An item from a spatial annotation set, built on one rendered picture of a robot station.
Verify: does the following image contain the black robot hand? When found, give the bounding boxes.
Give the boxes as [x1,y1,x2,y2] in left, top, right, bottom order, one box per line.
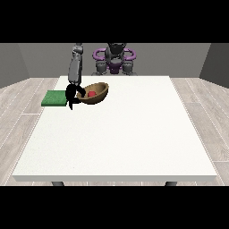
[64,82,87,111]

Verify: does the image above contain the brown wooden bowl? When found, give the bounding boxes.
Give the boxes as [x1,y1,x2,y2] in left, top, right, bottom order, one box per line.
[76,81,110,106]

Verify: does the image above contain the green square pad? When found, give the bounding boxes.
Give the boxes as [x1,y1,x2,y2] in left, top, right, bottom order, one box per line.
[40,89,69,107]

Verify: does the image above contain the grey robot trunk purple rings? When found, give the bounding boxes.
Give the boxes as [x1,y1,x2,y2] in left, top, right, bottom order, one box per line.
[90,43,139,77]

